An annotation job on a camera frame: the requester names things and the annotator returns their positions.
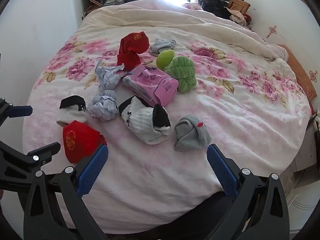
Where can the white wardrobe door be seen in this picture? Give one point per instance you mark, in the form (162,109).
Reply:
(302,205)

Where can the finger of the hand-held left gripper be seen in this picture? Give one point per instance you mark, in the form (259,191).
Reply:
(21,111)
(42,152)

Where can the green fuzzy sock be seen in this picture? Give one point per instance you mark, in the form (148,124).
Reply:
(183,75)

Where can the pink plastic packet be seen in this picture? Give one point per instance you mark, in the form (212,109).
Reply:
(155,85)

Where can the wooden box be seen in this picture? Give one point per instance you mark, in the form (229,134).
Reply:
(240,5)

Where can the crumpled pale blue paper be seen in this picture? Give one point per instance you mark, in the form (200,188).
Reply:
(108,76)
(103,106)

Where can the red knot wall decoration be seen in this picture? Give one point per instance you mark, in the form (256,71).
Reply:
(272,31)
(313,75)

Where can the orange wooden headboard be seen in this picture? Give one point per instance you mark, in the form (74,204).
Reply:
(300,77)

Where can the black and white sock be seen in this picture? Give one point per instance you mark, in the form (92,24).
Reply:
(142,120)
(71,115)

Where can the green apple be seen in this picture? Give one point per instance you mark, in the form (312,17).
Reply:
(163,58)

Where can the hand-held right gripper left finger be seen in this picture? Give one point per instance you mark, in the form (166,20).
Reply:
(92,170)

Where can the pink floral bed quilt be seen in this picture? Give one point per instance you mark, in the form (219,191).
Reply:
(250,120)

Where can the person's dark trouser leg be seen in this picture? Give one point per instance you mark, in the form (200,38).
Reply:
(200,220)

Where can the cream fleece blanket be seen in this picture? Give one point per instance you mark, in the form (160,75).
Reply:
(175,22)

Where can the pale blue grey sock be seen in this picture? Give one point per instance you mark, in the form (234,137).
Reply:
(162,45)

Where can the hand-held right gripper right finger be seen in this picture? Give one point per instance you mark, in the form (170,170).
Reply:
(222,172)

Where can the grey sock with red mark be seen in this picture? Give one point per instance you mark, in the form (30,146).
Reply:
(190,135)

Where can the pink floral pillow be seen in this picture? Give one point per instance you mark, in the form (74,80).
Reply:
(192,5)

